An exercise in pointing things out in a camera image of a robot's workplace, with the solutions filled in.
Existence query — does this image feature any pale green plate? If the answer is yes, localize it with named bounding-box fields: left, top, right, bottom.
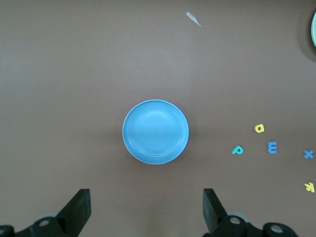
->
left=310, top=9, right=316, bottom=48

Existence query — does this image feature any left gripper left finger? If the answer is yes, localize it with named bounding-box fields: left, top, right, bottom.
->
left=0, top=188, right=92, bottom=237

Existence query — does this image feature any white tape scrap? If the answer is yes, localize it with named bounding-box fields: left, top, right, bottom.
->
left=186, top=11, right=202, bottom=27

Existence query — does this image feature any blue plate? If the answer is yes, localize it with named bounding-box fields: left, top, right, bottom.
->
left=122, top=99, right=190, bottom=165

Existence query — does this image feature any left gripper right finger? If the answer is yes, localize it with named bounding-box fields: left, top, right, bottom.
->
left=202, top=188, right=301, bottom=237

